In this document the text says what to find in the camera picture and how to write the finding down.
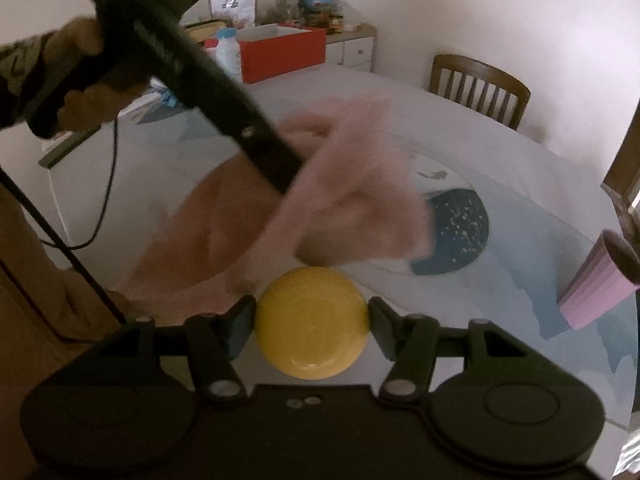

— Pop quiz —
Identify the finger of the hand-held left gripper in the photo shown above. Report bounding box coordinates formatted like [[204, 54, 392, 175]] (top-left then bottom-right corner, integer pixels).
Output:
[[169, 58, 307, 197]]

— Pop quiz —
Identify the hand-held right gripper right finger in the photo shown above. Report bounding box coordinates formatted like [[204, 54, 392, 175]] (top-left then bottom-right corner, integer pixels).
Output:
[[367, 296, 543, 407]]

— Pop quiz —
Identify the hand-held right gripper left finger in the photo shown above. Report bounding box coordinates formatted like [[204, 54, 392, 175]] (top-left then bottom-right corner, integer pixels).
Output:
[[96, 295, 258, 407]]

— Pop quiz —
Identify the yellow bowl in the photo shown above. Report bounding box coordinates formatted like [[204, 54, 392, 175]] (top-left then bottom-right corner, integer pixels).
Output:
[[255, 267, 371, 380]]

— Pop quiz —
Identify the pink cloth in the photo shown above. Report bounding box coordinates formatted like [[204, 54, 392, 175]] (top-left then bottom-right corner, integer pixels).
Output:
[[111, 94, 437, 327]]

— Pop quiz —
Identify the person's left forearm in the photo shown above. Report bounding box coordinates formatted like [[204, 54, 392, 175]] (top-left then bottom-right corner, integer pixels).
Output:
[[0, 30, 63, 131]]

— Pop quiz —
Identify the person's left hand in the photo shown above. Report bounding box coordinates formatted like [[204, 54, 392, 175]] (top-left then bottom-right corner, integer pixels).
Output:
[[54, 17, 151, 132]]

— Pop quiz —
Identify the white bottle with blue cap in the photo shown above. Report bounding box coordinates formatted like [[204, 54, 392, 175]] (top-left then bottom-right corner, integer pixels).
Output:
[[212, 28, 245, 84]]

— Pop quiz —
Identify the red box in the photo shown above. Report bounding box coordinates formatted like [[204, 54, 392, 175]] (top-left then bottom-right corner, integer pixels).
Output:
[[202, 24, 327, 85]]

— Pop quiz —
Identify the pink and white bag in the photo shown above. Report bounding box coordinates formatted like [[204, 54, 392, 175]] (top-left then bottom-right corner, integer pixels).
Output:
[[208, 0, 257, 29]]

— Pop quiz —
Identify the white cabinet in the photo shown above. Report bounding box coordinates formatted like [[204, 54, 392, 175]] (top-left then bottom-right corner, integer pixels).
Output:
[[325, 24, 379, 74]]

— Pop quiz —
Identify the colourful clutter on cabinet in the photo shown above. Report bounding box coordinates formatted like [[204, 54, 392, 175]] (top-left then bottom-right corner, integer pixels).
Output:
[[272, 0, 363, 31]]

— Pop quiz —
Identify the person's brown clothed body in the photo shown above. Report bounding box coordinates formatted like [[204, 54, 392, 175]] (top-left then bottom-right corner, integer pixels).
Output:
[[0, 180, 132, 391]]

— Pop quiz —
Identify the pink striped cup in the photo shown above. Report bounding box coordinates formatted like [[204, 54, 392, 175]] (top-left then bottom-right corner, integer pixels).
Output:
[[556, 230, 640, 332]]

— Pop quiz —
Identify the wooden chair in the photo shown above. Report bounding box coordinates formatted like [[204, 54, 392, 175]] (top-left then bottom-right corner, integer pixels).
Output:
[[428, 54, 531, 132], [600, 108, 640, 233]]

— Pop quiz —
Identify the black cable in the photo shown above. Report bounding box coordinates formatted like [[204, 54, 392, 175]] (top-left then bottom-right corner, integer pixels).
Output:
[[0, 117, 126, 323]]

